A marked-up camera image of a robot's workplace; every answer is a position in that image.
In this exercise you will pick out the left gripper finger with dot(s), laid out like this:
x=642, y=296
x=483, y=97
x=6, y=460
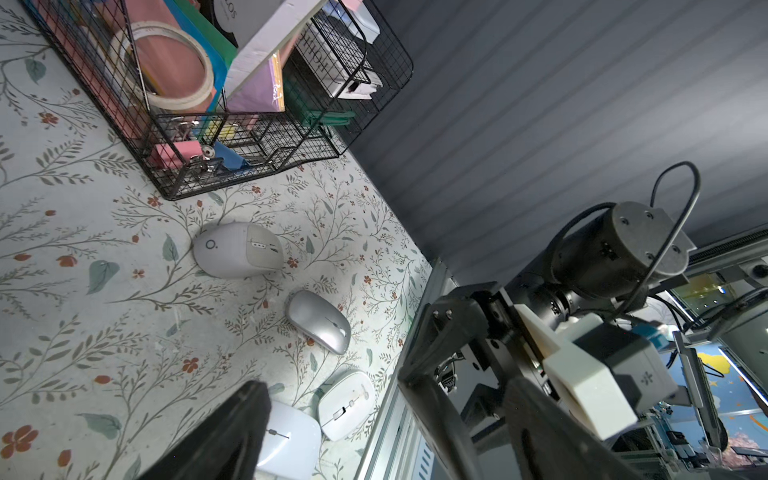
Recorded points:
x=226, y=445

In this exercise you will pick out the black wire desk organizer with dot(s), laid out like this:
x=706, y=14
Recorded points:
x=156, y=70

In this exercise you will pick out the grey egg-shaped mouse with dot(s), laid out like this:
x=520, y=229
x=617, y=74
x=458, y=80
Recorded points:
x=237, y=251

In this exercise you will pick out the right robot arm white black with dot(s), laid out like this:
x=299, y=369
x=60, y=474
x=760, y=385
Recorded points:
x=605, y=260

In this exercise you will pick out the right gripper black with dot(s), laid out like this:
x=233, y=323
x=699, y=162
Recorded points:
x=547, y=443

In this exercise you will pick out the white box upright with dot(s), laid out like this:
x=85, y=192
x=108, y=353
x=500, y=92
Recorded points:
x=259, y=29

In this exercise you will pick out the white rounded mouse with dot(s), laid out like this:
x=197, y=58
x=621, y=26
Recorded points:
x=346, y=405

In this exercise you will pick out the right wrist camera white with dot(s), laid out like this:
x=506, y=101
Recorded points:
x=605, y=375

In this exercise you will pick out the silver mouse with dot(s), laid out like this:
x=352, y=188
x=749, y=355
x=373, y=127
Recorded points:
x=319, y=320

